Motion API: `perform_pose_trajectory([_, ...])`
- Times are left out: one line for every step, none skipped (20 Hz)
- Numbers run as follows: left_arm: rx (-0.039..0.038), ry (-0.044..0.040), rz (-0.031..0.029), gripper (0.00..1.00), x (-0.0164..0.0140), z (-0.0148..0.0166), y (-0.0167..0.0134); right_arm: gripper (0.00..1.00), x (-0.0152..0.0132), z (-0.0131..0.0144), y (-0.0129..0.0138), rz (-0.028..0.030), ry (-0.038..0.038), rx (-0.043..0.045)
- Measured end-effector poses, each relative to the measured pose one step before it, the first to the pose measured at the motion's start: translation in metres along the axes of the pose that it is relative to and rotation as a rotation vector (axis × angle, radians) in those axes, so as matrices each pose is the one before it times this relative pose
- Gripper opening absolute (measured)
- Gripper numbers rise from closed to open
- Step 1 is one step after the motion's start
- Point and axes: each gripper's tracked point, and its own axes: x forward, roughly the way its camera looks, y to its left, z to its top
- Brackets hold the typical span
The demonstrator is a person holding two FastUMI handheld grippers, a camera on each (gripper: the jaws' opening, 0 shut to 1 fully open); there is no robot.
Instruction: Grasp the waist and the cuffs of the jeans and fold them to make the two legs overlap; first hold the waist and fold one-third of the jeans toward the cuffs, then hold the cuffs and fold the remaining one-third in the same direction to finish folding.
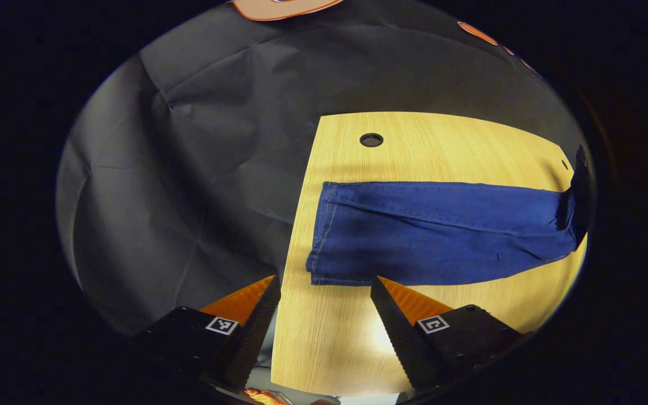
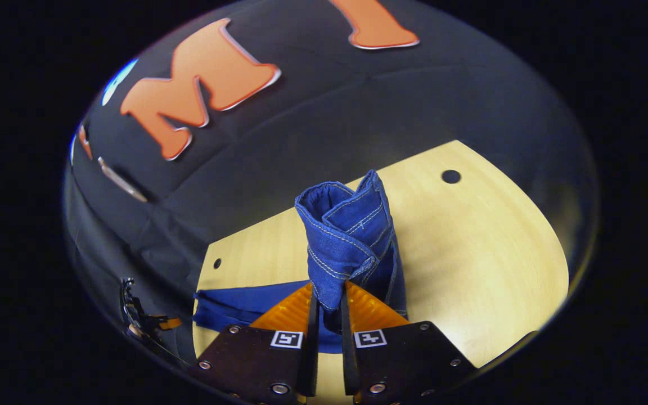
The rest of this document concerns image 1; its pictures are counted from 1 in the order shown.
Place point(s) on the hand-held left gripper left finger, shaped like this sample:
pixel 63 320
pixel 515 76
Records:
pixel 253 334

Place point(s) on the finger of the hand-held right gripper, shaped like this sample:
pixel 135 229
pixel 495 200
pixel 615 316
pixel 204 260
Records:
pixel 581 197

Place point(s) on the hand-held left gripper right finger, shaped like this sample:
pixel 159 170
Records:
pixel 397 332

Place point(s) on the blue denim jeans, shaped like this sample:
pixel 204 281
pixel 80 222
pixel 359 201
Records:
pixel 425 236

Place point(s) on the black backdrop cloth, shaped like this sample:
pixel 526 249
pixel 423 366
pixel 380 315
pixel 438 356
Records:
pixel 189 197

